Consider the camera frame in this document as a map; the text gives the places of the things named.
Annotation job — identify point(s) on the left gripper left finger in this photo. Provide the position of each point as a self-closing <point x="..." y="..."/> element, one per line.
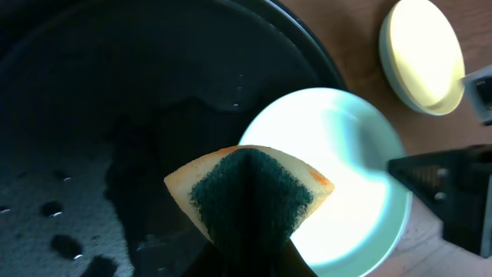
<point x="212" y="263"/>

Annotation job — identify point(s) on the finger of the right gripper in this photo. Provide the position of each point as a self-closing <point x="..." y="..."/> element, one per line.
<point x="477" y="87"/>
<point x="456" y="186"/>

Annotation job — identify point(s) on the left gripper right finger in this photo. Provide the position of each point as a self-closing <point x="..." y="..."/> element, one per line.
<point x="286" y="263"/>

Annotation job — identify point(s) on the green yellow sponge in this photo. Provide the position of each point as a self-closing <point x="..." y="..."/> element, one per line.
<point x="248" y="198"/>

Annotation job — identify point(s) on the light blue plate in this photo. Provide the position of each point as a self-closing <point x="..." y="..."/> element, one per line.
<point x="392" y="81"/>
<point x="350" y="142"/>

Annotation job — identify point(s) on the black round tray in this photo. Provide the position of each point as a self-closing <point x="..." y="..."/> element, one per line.
<point x="100" y="100"/>

